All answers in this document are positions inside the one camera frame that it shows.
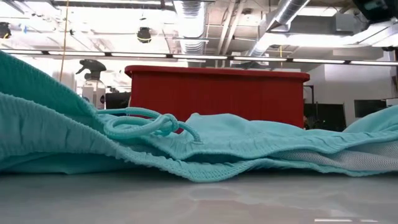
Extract black hanging dome device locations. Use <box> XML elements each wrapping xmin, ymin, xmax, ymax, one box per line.
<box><xmin>0</xmin><ymin>22</ymin><xmax>12</xmax><ymax>40</ymax></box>
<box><xmin>136</xmin><ymin>27</ymin><xmax>152</xmax><ymax>44</ymax></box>

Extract black bar with light strips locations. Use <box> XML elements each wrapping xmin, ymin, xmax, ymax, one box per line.
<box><xmin>0</xmin><ymin>48</ymin><xmax>398</xmax><ymax>67</ymax></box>

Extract red plastic laundry basket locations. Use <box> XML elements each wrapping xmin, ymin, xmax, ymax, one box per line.
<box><xmin>124</xmin><ymin>65</ymin><xmax>310</xmax><ymax>129</ymax></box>

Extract turquoise shorts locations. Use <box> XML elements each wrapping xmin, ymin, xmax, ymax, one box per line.
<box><xmin>0</xmin><ymin>51</ymin><xmax>398</xmax><ymax>184</ymax></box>

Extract clear spray bottle grey trigger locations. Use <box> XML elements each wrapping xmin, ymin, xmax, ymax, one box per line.
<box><xmin>75</xmin><ymin>58</ymin><xmax>107</xmax><ymax>110</ymax></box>

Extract black monitor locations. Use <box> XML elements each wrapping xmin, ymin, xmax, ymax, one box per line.
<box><xmin>105</xmin><ymin>92</ymin><xmax>131</xmax><ymax>110</ymax></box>
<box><xmin>354</xmin><ymin>99</ymin><xmax>388</xmax><ymax>118</ymax></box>

